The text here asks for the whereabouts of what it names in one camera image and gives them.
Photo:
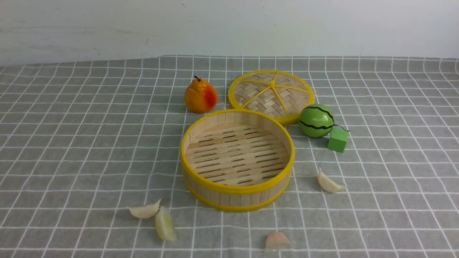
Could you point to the green cube block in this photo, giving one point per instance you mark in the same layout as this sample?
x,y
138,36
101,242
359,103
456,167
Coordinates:
x,y
338,139

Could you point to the grey checkered tablecloth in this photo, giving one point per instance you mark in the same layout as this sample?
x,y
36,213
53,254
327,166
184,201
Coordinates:
x,y
81,142

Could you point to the orange toy pear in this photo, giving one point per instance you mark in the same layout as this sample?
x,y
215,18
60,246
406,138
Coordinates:
x,y
200,96

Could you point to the pale green dumpling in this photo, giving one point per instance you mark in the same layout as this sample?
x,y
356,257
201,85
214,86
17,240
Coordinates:
x,y
165,226

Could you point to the white dumpling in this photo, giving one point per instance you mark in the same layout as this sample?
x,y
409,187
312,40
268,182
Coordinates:
x,y
146,211
327,184

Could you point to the pink dumpling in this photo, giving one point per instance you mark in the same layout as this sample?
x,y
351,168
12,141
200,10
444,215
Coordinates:
x,y
276,241

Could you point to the yellow-rimmed woven steamer lid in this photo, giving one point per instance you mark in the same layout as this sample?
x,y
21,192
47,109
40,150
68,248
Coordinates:
x,y
277,94

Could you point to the yellow-rimmed bamboo steamer tray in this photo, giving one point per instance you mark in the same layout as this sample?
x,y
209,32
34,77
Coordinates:
x,y
237,160

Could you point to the green toy watermelon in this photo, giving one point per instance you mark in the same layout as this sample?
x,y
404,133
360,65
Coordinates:
x,y
316,120

